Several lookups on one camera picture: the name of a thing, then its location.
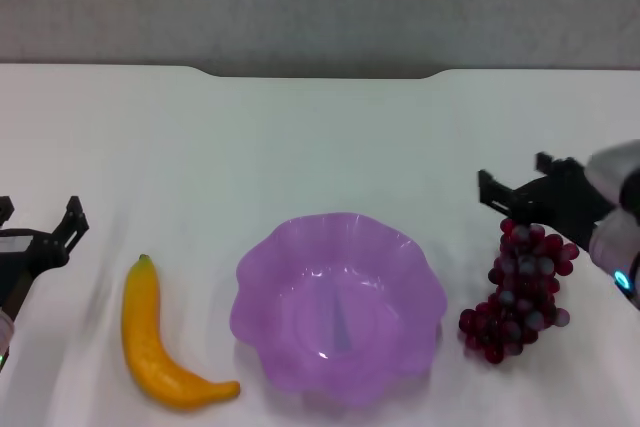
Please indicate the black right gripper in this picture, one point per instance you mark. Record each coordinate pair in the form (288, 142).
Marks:
(565, 202)

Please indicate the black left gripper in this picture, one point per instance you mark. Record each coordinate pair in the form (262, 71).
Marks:
(20, 257)

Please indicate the dark red grape bunch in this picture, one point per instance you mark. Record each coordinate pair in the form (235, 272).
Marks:
(520, 297)

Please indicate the yellow banana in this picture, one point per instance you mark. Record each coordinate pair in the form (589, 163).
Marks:
(145, 337)

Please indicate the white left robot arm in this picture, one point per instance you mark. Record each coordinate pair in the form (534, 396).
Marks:
(5, 337)

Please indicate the purple scalloped plastic bowl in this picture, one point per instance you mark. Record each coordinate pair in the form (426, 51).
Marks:
(340, 312)

